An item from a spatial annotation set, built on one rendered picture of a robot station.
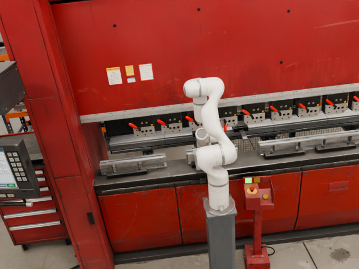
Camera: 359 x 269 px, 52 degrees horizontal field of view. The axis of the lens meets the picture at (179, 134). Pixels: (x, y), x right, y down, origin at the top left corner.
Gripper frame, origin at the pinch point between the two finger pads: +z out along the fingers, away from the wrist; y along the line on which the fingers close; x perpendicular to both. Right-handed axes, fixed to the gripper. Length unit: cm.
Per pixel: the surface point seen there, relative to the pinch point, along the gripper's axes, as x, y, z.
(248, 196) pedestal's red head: 33.5, -30.0, 9.1
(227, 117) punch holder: -20.4, -17.0, -7.3
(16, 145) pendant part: 24, 90, -88
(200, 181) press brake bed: 20.8, 4.3, 17.9
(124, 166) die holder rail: 11, 62, 9
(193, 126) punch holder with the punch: -13.6, 7.9, -7.5
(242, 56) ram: -50, -27, -40
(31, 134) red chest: -25, 156, 33
